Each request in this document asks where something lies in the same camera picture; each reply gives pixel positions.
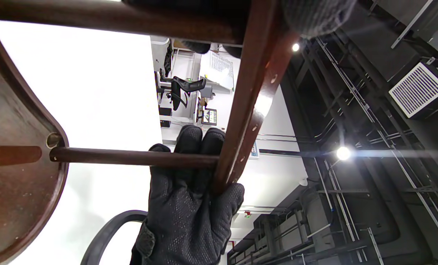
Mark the brown wooden key rack base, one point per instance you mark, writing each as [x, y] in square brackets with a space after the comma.
[13, 202]

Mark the brown wooden key rack rod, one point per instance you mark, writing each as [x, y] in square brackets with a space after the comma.
[93, 18]
[130, 157]

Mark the black office chair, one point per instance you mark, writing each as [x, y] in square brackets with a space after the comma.
[184, 88]

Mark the white panel board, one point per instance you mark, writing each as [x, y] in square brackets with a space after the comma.
[217, 71]

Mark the person's right hand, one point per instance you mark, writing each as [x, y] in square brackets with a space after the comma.
[182, 213]

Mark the round ceiling lamp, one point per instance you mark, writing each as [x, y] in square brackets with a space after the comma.
[343, 153]
[296, 47]

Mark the small black monitor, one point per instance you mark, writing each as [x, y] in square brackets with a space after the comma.
[209, 117]

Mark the white ceiling vent grille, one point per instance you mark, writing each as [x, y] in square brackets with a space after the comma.
[417, 90]

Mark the brown wooden key rack crossbar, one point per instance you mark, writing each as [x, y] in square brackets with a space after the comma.
[248, 92]

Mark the person's left hand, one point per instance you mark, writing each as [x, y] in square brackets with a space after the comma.
[318, 18]

